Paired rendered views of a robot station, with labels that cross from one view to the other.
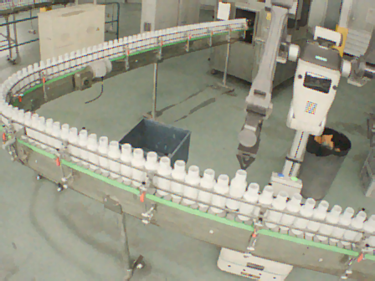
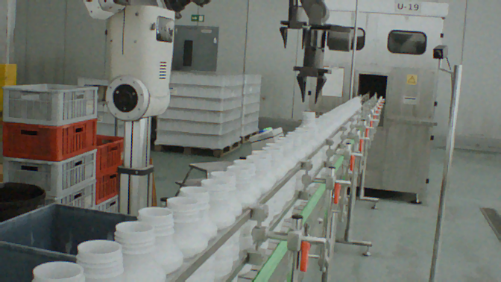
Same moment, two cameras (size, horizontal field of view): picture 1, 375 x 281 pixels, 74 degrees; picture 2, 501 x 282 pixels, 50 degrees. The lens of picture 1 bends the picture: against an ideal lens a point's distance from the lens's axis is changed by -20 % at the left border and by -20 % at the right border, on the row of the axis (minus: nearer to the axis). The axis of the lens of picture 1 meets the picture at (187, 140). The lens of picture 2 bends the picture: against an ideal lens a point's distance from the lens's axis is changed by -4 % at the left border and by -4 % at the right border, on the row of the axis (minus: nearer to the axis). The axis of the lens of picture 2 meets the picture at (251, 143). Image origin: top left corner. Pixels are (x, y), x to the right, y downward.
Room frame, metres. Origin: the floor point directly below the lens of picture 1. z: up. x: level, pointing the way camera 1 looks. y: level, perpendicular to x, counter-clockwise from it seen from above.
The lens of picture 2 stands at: (1.11, 1.35, 1.32)
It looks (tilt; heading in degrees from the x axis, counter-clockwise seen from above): 8 degrees down; 266
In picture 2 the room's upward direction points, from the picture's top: 4 degrees clockwise
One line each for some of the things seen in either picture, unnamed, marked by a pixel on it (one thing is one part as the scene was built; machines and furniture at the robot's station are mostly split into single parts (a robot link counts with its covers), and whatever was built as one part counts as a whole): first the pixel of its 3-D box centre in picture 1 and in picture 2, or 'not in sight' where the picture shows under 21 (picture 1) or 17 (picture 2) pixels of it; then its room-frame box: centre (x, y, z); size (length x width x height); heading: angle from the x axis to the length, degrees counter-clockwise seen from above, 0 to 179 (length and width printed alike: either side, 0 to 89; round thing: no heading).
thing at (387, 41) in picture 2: not in sight; (373, 98); (-0.77, -5.06, 1.05); 1.60 x 1.40 x 2.10; 72
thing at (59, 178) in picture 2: not in sight; (51, 168); (2.18, -2.34, 0.55); 0.61 x 0.41 x 0.22; 79
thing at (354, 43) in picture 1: (354, 42); not in sight; (9.22, -5.45, 0.50); 1.24 x 1.03 x 1.00; 75
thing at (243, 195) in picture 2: (74, 144); (235, 220); (1.06, 0.52, 1.08); 0.06 x 0.06 x 0.17
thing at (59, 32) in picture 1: (71, 39); not in sight; (4.84, 2.24, 0.59); 1.10 x 0.62 x 1.18; 144
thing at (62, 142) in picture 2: not in sight; (51, 136); (2.18, -2.35, 0.78); 0.61 x 0.41 x 0.22; 79
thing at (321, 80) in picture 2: (246, 156); (312, 86); (0.83, -0.20, 1.27); 0.07 x 0.07 x 0.09; 72
